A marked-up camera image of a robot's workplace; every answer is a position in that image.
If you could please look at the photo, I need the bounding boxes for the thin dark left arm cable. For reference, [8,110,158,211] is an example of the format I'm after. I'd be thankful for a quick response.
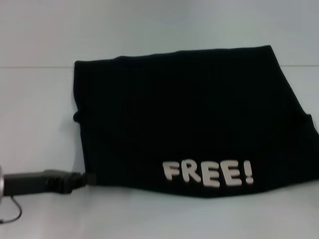
[0,195,23,224]

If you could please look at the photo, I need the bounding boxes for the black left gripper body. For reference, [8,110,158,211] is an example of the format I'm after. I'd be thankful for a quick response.
[3,169,87,196]

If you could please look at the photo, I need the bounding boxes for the black t-shirt with FREE print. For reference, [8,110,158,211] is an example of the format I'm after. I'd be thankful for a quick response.
[73,44,319,199]

